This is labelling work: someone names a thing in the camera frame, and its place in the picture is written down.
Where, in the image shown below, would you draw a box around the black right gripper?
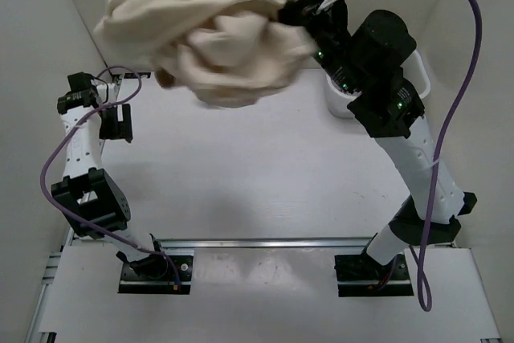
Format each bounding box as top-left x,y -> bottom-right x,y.
260,0 -> 363,96

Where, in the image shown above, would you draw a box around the beige trousers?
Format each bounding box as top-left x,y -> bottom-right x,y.
94,0 -> 316,108

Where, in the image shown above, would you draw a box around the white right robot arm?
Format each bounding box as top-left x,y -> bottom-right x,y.
279,0 -> 476,279

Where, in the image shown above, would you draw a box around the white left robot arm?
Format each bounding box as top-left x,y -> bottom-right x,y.
51,72 -> 169,280

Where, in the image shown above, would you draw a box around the black label sticker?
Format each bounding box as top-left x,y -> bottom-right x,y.
124,72 -> 152,79

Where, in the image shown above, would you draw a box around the white plastic basket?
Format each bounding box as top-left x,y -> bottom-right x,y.
324,50 -> 431,119

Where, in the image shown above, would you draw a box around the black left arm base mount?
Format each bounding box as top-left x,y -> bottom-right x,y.
118,251 -> 194,295

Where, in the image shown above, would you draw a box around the aluminium front rail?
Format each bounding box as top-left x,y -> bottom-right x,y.
159,237 -> 370,249

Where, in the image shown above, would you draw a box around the aluminium rail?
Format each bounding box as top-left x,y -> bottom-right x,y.
159,237 -> 370,249
24,228 -> 75,343

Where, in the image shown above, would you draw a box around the aluminium left side rail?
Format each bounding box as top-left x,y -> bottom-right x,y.
24,228 -> 75,343

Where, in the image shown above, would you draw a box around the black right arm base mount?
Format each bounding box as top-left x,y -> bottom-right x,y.
334,253 -> 414,297

